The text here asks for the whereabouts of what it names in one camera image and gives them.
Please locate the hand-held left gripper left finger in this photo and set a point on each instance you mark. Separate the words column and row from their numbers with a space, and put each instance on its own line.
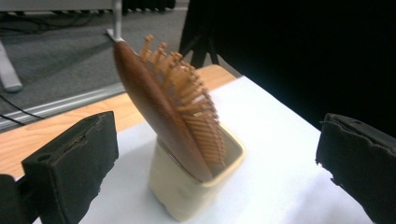
column 74, row 161

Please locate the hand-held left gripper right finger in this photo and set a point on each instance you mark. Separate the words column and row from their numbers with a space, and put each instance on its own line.
column 361, row 158

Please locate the wooden hairbrush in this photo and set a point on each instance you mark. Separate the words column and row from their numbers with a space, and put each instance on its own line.
column 149, row 99

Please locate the cream ceramic holder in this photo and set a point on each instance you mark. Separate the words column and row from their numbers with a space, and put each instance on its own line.
column 174, row 189

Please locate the grey metal stand leg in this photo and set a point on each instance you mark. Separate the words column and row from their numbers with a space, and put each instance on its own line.
column 9, row 77

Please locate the black curtain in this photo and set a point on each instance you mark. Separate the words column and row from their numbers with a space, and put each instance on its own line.
column 311, row 62

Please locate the grey metal stand pole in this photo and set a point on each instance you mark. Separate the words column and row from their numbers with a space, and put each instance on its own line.
column 117, row 18

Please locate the black tripod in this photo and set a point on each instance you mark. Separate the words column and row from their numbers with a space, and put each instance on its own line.
column 202, row 53

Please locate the grey metal frame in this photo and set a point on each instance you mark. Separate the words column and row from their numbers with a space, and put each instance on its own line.
column 62, row 105

